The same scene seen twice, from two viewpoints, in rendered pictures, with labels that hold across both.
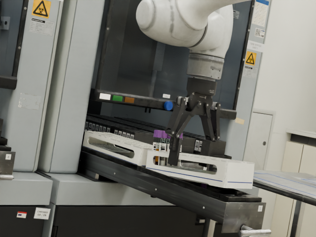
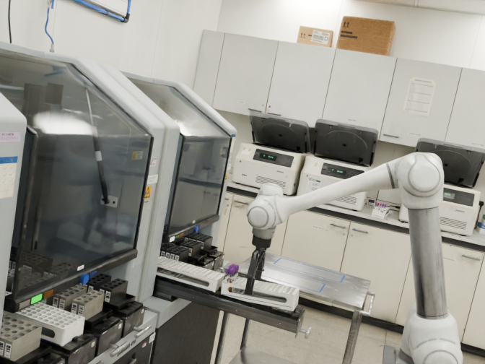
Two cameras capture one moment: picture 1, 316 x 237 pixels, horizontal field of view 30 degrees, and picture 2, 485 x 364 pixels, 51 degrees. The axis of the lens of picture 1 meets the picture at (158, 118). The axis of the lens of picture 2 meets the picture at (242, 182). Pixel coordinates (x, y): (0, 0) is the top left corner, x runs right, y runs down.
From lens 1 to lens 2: 1.23 m
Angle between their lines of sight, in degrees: 35
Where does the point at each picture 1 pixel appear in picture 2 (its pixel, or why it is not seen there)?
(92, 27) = (167, 193)
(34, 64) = (141, 233)
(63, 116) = (150, 261)
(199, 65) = (266, 232)
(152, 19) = (265, 223)
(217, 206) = (291, 323)
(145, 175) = (224, 300)
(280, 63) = not seen: hidden behind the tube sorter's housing
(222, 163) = (291, 297)
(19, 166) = not seen: hidden behind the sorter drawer
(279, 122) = not seen: hidden behind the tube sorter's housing
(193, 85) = (261, 243)
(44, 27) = (147, 205)
